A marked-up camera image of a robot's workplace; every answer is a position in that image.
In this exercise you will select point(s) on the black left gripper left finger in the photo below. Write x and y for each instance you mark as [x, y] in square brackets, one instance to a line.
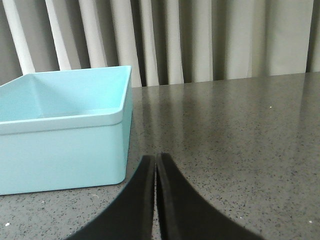
[130, 215]

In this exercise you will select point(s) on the grey pleated curtain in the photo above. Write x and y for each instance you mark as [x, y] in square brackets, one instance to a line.
[164, 41]

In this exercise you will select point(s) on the light blue plastic box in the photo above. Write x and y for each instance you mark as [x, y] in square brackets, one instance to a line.
[65, 129]

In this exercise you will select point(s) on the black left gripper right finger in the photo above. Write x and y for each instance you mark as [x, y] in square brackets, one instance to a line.
[184, 214]

